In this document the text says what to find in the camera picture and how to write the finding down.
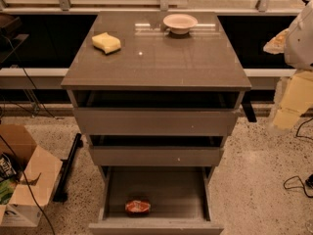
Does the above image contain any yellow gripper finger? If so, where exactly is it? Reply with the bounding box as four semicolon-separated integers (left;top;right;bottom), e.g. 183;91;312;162
263;28;289;55
273;70;313;130

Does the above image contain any red coke can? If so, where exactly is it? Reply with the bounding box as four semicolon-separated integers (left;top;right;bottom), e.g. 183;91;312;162
125;200;151;214

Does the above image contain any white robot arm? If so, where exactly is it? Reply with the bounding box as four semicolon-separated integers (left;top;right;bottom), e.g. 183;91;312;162
263;1;313;130

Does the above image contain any grey drawer cabinet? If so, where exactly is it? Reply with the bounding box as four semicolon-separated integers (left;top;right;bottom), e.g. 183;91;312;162
61;11;252;235

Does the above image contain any grey bottom drawer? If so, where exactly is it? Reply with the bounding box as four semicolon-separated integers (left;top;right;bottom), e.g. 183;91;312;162
89;166;223;235

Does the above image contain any grey drawer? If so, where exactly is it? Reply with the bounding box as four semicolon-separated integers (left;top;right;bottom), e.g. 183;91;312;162
89;166;223;235
90;147;224;166
73;108;238;136

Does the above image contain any grey top drawer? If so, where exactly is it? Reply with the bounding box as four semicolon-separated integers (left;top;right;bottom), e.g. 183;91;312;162
73;108;238;136

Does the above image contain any grey middle drawer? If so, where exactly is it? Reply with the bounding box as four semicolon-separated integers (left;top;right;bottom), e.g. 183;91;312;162
90;147;224;166

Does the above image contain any white bowl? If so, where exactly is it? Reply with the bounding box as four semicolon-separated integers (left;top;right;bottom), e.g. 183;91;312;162
163;14;198;35

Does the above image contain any yellow sponge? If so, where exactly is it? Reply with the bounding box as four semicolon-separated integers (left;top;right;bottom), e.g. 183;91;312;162
92;32;121;54

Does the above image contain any black bar on floor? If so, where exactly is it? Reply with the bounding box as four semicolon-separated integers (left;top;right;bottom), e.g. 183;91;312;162
53;133;83;203

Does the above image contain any brown cardboard box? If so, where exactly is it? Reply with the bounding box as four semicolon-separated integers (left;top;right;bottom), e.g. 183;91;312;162
0;124;63;227

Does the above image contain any snack bag in box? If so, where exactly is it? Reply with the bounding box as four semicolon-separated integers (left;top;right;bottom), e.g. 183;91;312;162
0;153;18;182

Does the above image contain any green package in box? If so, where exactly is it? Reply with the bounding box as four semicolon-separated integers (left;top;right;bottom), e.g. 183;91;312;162
0;178;18;205

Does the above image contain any black cable right floor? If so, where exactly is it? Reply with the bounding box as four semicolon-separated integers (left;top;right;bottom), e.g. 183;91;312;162
283;174;313;199

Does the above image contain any black cable left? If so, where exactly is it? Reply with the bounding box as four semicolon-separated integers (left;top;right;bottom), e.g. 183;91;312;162
0;32;57;235

